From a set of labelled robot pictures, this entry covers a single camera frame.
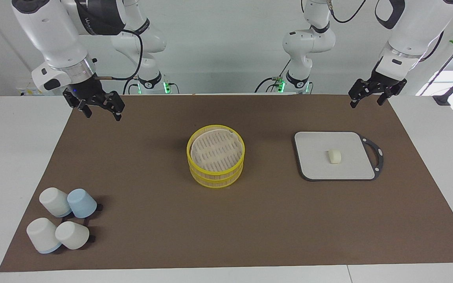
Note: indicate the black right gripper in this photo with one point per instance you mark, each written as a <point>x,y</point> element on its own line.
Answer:
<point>91,92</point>

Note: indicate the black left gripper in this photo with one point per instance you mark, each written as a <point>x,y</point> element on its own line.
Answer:
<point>380,84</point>

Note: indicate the white steamed bun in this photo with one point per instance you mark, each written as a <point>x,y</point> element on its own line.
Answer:
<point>334,156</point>

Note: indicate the yellow steamer basket with liner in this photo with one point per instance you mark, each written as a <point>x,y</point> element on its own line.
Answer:
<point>215,168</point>

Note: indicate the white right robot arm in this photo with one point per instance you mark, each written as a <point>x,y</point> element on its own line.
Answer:
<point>49,31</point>

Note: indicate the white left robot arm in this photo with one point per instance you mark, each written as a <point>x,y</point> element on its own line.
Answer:
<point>419,27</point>

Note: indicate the white steamer liner sheet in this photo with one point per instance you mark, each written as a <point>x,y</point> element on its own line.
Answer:
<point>214,151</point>

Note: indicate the grey cutting board dark rim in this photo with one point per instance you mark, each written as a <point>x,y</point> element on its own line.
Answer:
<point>321,157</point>

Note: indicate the white power box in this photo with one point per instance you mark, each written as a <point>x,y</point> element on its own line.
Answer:
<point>26,91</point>

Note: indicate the light blue plastic cup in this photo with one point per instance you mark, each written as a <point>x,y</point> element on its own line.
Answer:
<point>81,203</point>

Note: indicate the white cup with blue rim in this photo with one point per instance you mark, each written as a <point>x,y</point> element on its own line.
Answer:
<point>42,235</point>

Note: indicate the brown table mat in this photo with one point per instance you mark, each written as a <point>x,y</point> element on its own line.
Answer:
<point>250,220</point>

